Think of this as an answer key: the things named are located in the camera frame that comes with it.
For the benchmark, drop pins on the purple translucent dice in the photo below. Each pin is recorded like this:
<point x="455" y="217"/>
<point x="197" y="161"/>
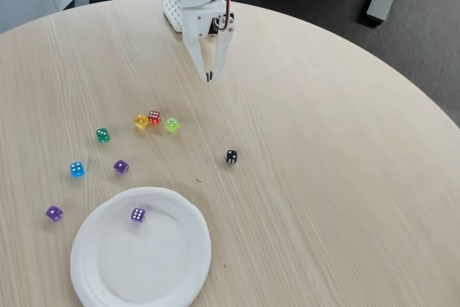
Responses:
<point x="138" y="215"/>
<point x="121" y="167"/>
<point x="54" y="213"/>

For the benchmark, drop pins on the white paper plate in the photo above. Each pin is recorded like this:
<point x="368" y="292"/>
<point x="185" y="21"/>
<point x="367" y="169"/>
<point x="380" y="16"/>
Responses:
<point x="140" y="249"/>

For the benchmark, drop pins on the light green translucent dice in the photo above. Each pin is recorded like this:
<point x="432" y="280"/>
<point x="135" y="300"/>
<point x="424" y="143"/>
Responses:
<point x="172" y="124"/>

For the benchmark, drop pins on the red translucent dice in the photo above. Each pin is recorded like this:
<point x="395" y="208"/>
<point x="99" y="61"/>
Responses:
<point x="154" y="117"/>

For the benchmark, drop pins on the yellow translucent dice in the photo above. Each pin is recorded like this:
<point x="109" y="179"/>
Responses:
<point x="141" y="121"/>

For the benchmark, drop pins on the black dice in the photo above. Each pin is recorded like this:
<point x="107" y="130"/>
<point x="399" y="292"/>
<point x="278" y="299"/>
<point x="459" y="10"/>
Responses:
<point x="231" y="156"/>

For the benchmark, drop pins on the dark green translucent dice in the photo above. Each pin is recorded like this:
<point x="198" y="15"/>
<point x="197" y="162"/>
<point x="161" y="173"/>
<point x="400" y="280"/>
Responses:
<point x="103" y="135"/>

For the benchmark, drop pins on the blue translucent dice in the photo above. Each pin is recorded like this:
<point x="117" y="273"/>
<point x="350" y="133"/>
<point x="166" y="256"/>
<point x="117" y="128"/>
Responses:
<point x="77" y="169"/>

